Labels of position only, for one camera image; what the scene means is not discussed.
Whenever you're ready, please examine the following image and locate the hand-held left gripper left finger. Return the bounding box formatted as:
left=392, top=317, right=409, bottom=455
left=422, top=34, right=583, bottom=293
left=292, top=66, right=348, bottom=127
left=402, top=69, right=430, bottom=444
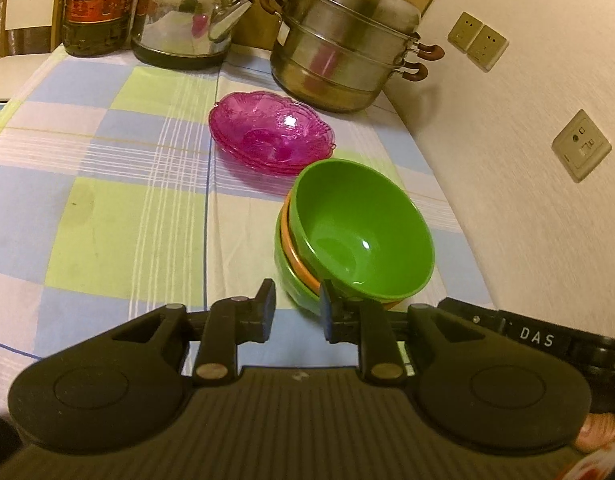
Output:
left=110, top=277, right=278, bottom=387

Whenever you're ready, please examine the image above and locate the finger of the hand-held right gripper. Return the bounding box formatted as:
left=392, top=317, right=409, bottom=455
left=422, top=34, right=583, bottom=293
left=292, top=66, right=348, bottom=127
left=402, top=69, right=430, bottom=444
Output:
left=437, top=297, right=504, bottom=335

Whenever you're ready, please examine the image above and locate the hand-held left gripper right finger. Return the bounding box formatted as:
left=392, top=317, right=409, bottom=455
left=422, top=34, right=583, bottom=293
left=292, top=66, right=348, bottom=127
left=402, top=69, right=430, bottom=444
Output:
left=319, top=279, right=493, bottom=384

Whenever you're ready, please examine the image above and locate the green plastic bowl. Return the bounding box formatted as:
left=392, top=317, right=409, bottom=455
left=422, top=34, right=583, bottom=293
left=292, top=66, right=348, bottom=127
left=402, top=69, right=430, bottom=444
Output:
left=289, top=159, right=435, bottom=300
left=274, top=220, right=334, bottom=317

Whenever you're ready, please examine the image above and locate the orange plastic bowl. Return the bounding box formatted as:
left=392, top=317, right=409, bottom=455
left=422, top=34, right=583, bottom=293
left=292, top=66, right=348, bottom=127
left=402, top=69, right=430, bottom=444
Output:
left=280, top=195, right=404, bottom=311

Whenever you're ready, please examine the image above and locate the pink patterned glass plate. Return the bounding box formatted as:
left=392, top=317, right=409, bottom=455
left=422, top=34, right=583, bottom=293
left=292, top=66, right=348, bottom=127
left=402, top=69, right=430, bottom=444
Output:
left=209, top=91, right=334, bottom=164
left=214, top=127, right=333, bottom=177
left=210, top=110, right=337, bottom=172

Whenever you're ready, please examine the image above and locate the person's right hand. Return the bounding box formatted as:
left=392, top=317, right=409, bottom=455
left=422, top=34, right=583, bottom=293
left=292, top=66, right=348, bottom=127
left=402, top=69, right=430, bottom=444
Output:
left=575, top=410, right=615, bottom=454

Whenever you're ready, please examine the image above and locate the red white printed clothing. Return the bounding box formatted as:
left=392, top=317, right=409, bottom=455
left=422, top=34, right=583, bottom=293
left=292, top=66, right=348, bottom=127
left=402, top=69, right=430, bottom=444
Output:
left=562, top=442, right=615, bottom=480

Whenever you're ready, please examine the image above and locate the checked tablecloth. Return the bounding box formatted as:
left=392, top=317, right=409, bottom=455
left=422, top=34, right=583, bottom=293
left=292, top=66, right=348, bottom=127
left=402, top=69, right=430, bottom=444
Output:
left=0, top=45, right=498, bottom=411

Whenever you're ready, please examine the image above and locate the steel steamer pot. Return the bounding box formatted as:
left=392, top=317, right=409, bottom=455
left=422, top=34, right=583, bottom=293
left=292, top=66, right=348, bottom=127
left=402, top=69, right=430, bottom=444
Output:
left=260, top=0, right=444, bottom=114

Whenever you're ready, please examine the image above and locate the steel kettle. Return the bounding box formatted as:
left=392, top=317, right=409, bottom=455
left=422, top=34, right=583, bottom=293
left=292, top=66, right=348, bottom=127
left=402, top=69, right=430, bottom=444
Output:
left=131, top=0, right=264, bottom=71

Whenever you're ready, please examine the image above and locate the cooking oil bottle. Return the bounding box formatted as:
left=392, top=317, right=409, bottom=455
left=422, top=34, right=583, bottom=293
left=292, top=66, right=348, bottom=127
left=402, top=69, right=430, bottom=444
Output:
left=62, top=0, right=143, bottom=58

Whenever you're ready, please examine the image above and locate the beige switched wall socket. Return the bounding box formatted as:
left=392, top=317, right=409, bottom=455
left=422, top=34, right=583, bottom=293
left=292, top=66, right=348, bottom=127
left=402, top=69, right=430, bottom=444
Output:
left=551, top=109, right=613, bottom=184

